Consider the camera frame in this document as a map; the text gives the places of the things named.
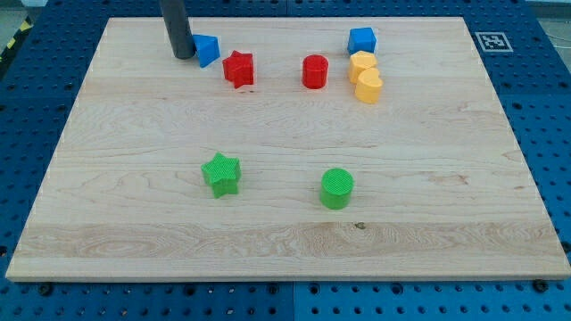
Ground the green cylinder block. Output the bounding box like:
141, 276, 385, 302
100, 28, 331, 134
319, 168, 354, 210

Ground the light wooden board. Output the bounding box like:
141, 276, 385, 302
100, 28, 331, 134
6, 17, 570, 282

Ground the blue cube block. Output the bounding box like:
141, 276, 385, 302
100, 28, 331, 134
347, 28, 377, 55

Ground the blue triangle block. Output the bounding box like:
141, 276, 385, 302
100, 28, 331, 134
193, 34, 220, 68

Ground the red star block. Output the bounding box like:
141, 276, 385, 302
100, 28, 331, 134
222, 51, 254, 88

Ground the red cylinder block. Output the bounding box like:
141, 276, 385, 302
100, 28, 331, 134
302, 54, 328, 89

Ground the yellow heart block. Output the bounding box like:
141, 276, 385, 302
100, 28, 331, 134
354, 68, 384, 104

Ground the black white fiducial marker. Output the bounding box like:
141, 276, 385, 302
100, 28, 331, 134
475, 31, 513, 53

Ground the green star block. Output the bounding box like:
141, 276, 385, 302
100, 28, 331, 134
201, 152, 242, 199

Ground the yellow pentagon block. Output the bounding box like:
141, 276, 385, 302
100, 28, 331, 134
347, 51, 377, 84

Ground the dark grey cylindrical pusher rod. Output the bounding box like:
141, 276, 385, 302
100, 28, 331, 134
159, 0, 196, 60

